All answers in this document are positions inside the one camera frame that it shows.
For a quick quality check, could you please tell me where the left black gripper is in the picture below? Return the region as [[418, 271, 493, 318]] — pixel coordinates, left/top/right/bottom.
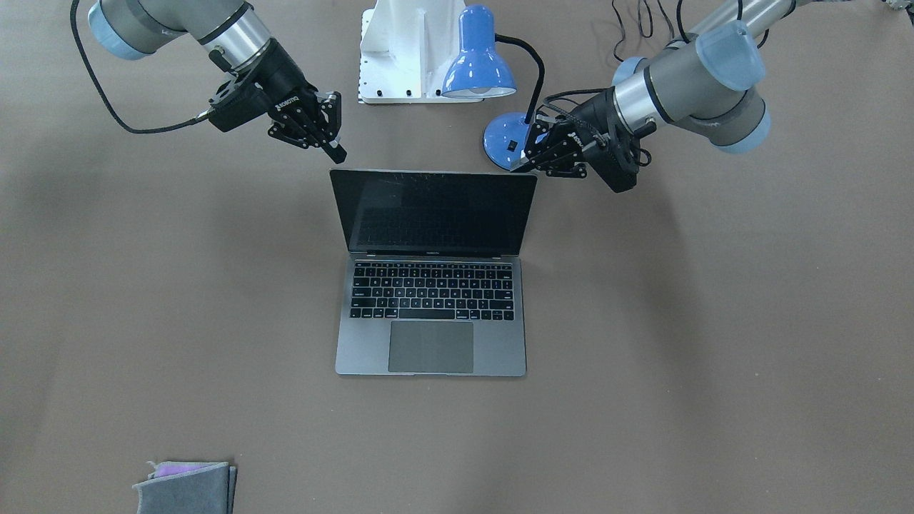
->
[[511, 89, 651, 193]]

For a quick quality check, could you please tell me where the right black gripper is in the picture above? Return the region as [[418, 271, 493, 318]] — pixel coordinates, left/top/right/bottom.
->
[[209, 39, 347, 163]]

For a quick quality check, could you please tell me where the grey laptop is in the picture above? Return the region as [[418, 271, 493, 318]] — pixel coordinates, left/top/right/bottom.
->
[[329, 168, 538, 377]]

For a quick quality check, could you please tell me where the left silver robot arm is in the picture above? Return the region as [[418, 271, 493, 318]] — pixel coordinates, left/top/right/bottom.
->
[[509, 1, 802, 193]]

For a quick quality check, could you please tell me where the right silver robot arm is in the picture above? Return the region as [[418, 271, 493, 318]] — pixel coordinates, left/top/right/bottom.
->
[[87, 1, 347, 163]]

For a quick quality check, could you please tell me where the blue desk lamp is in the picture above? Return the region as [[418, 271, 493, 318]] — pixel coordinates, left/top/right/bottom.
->
[[441, 4, 546, 171]]

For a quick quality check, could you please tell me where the folded grey cloth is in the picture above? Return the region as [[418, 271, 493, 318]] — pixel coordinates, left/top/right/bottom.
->
[[133, 461, 237, 513]]

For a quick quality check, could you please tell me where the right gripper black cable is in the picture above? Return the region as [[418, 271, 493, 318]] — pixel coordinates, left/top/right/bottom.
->
[[69, 0, 215, 135]]

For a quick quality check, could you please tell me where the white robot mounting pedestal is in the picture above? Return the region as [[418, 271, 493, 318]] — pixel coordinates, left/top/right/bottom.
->
[[357, 1, 476, 105]]

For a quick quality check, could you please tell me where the black lamp power cable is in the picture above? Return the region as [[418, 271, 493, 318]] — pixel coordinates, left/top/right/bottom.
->
[[611, 0, 693, 64]]

